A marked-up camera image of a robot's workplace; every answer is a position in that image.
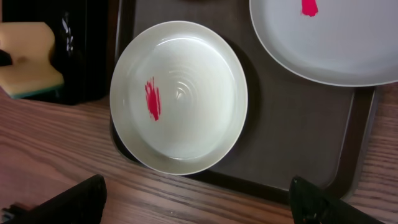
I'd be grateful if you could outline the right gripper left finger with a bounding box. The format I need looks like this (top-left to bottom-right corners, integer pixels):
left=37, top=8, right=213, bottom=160
left=1, top=174, right=107, bottom=224

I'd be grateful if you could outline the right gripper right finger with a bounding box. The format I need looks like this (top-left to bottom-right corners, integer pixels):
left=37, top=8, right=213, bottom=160
left=289, top=176, right=383, bottom=224

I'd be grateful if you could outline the white plate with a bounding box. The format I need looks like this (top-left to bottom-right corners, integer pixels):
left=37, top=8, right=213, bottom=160
left=109, top=21, right=248, bottom=175

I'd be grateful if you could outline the yellow green sponge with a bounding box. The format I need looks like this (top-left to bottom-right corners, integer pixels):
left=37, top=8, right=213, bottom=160
left=1, top=22, right=64, bottom=99

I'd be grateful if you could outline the dark brown serving tray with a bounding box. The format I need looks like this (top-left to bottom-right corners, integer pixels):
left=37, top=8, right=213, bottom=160
left=111, top=0, right=377, bottom=204

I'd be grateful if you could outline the black plastic bin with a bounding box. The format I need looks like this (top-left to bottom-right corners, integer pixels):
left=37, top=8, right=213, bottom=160
left=2, top=0, right=108, bottom=105

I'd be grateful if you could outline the light grey plate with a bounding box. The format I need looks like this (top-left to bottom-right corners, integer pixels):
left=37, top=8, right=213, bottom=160
left=249, top=0, right=397, bottom=86

